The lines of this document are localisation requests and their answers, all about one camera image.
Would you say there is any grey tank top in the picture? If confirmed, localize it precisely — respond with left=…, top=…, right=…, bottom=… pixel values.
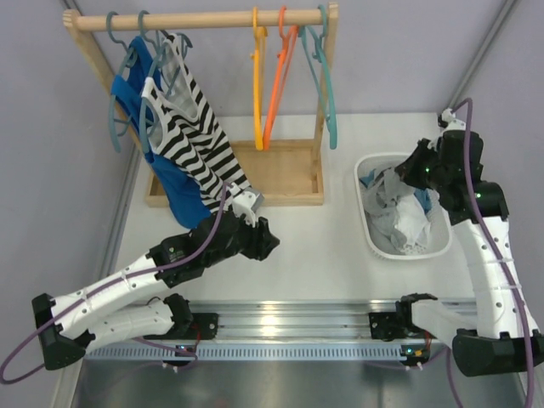
left=363, top=167, right=414, bottom=252

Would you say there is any yellow plastic hanger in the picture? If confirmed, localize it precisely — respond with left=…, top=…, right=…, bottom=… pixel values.
left=251, top=7, right=268, bottom=150

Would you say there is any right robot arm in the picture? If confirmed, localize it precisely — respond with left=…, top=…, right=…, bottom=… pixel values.
left=359, top=130, right=543, bottom=377

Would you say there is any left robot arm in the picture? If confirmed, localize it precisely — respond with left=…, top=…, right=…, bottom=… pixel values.
left=31, top=211, right=280, bottom=371

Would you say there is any blue tank top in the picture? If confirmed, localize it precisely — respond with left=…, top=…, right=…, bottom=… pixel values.
left=113, top=36, right=210, bottom=229

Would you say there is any teal plastic hanger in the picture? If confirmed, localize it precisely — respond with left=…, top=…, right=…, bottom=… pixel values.
left=297, top=4, right=338, bottom=150

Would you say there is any black white striped tank top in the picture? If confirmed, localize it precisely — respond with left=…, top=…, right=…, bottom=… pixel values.
left=141, top=34, right=251, bottom=213

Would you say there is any grey-blue hanger far left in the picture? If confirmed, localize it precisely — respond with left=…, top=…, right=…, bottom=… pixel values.
left=106, top=11, right=138, bottom=153

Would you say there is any grey-blue hanger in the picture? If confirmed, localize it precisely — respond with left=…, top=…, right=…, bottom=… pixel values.
left=106, top=11, right=138, bottom=153
left=138, top=10, right=193, bottom=155

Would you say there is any orange plastic hanger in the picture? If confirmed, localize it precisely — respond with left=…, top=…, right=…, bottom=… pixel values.
left=263, top=6, right=298, bottom=150

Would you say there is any teal-blue garment in basket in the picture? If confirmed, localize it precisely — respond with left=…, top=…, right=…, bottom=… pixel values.
left=359, top=167, right=433, bottom=217

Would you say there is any white garment in basket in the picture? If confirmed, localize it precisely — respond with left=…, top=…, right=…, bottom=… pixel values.
left=390, top=195, right=431, bottom=255

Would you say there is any white plastic laundry basket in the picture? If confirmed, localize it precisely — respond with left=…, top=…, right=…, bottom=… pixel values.
left=354, top=152, right=452, bottom=261

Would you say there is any wooden clothes rack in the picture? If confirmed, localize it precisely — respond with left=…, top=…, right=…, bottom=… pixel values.
left=62, top=3, right=338, bottom=207

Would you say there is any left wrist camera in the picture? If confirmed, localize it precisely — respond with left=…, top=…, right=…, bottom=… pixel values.
left=232, top=188, right=264, bottom=227

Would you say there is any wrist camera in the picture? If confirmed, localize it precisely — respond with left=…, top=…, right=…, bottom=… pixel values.
left=232, top=188, right=264, bottom=227
left=438, top=108, right=466, bottom=132

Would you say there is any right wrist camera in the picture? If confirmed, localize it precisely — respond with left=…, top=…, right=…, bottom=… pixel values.
left=438, top=108, right=466, bottom=132

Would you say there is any aluminium mounting rail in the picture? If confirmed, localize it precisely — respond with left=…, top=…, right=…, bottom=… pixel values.
left=190, top=299, right=395, bottom=343

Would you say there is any slotted grey cable duct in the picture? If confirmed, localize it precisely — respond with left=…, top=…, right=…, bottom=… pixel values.
left=85, top=343, right=438, bottom=364

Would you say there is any aluminium corner post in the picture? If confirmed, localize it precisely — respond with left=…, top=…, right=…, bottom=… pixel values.
left=443, top=0, right=520, bottom=109

